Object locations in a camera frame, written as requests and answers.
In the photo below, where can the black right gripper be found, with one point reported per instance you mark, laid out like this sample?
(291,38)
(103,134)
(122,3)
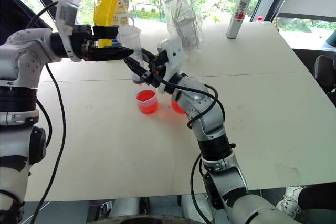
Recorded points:
(155,78)

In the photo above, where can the black office chair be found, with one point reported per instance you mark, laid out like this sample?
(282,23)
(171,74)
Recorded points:
(325,73)

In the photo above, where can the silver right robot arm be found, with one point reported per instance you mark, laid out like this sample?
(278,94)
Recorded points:
(210,119)

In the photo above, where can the white cylindrical tube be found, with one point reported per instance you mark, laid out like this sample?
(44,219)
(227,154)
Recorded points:
(237,16)

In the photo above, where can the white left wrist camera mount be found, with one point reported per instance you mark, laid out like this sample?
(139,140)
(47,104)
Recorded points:
(67,11)

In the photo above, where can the red bottle cap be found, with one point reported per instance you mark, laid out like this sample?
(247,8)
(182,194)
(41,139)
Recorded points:
(260,19)

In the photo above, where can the clear plastic cup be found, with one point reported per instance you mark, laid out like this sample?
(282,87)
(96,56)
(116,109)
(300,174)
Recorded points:
(131,39)

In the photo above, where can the dark trouser leg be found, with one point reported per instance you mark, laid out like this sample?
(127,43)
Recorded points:
(319,197)

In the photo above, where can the clear cup with red liquid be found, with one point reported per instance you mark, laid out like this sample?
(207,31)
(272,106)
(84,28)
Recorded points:
(177,108)
(147,106)

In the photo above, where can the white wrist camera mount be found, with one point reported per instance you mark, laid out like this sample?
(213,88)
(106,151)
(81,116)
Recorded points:
(67,11)
(173,53)

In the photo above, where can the yellow plastic bag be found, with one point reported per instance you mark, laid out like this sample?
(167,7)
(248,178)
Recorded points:
(105,6)

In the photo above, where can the white sneaker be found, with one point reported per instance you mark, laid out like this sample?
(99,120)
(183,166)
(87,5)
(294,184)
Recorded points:
(290,200)

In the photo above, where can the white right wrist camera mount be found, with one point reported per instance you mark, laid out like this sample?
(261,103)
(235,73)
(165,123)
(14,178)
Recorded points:
(173,53)

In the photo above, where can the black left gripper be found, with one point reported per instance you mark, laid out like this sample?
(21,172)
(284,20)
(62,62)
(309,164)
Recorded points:
(82,40)

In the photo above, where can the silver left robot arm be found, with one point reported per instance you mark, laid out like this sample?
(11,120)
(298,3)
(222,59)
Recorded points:
(23,51)

